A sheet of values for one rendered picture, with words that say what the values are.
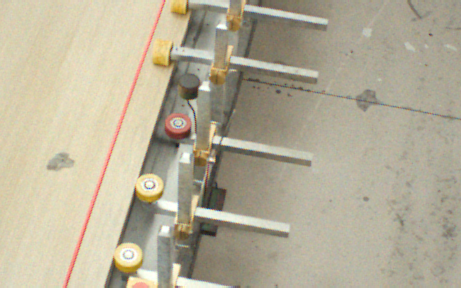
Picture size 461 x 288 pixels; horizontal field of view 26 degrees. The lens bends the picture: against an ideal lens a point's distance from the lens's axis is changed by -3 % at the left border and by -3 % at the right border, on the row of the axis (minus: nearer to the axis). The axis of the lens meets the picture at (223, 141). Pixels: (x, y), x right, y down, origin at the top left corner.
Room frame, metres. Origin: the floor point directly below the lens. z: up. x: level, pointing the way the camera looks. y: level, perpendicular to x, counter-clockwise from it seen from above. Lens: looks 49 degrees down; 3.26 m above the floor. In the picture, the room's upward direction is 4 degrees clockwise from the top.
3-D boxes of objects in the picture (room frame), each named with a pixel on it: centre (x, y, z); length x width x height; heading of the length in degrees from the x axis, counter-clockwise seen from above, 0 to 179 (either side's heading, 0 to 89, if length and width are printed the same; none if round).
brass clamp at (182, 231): (1.81, 0.09, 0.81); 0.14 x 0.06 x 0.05; 172
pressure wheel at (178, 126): (2.08, 0.14, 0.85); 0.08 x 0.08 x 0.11
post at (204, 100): (2.03, 0.06, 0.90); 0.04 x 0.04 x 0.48; 82
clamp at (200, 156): (2.05, 0.06, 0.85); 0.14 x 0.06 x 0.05; 172
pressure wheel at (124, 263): (1.59, 0.23, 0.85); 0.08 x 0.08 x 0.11
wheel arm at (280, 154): (2.05, -0.06, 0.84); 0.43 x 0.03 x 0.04; 82
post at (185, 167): (1.78, 0.10, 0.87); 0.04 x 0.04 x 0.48; 82
